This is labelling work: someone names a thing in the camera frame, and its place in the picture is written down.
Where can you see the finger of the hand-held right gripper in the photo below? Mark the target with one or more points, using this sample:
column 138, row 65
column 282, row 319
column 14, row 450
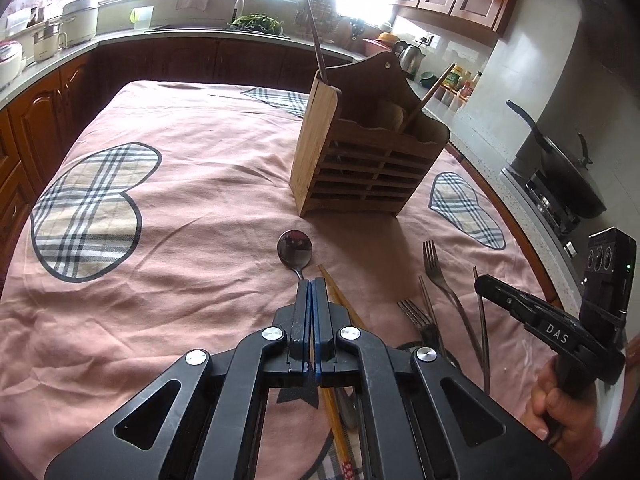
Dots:
column 500, row 292

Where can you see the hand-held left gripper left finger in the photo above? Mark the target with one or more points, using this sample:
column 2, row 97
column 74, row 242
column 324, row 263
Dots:
column 305, row 320

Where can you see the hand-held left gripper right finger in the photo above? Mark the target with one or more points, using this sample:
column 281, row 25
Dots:
column 319, row 320

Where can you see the wooden chopstick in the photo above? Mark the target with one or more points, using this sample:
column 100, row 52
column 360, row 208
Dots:
column 334, row 430
column 350, row 310

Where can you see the metal chopstick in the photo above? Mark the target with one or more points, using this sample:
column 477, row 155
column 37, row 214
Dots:
column 483, row 340

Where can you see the metal spoon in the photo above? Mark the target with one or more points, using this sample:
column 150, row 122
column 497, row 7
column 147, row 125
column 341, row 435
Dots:
column 294, row 249

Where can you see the wooden utensil holder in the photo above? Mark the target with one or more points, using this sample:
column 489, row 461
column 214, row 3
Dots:
column 365, row 170

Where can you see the person's right forearm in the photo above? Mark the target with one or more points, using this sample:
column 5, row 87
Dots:
column 590, row 457

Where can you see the person's right hand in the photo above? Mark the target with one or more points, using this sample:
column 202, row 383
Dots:
column 575, row 420

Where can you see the large metal fork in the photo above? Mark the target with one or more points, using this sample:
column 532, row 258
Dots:
column 434, row 265

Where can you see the thin metal utensil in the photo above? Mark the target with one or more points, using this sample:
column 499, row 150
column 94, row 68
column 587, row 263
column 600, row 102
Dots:
column 429, row 305

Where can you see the gas stove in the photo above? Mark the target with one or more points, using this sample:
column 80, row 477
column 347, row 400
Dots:
column 552, row 210

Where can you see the small metal fork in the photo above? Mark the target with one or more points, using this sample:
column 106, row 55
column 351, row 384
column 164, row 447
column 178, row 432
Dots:
column 417, row 316

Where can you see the black wok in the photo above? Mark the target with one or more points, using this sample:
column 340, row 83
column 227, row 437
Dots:
column 565, row 170

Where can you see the pink plaid-patch tablecloth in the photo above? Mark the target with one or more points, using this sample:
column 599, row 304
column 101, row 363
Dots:
column 200, row 240

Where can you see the red sauce bottle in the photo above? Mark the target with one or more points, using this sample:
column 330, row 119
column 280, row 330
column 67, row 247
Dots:
column 472, row 86

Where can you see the green label bottle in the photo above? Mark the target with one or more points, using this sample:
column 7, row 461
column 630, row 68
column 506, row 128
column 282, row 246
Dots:
column 454, row 79

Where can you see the green cup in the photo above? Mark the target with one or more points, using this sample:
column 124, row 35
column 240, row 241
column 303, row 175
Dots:
column 429, row 79

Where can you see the steel electric kettle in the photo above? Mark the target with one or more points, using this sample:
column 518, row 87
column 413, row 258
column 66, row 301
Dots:
column 411, row 59

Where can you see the pink basin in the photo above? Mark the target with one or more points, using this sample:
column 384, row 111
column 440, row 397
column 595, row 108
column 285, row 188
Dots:
column 377, row 47

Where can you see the orange bowl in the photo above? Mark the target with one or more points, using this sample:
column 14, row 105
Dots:
column 387, row 37

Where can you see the green vegetables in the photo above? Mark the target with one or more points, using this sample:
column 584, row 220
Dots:
column 255, row 23

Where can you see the kitchen sink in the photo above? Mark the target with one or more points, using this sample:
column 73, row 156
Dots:
column 200, row 27

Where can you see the pink dish cloth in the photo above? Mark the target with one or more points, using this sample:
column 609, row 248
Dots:
column 192, row 2

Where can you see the large white cooker pot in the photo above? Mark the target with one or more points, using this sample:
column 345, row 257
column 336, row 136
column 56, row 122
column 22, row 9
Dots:
column 80, row 20

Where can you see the small white electric pot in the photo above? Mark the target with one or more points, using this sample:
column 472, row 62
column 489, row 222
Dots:
column 47, row 40

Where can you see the white pink rice cooker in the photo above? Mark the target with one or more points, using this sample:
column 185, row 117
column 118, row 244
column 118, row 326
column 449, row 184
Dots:
column 10, row 62

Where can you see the white storage container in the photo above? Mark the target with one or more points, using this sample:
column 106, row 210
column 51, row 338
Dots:
column 17, row 22

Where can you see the wall socket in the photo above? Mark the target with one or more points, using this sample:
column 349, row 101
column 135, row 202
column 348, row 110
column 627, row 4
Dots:
column 425, row 38

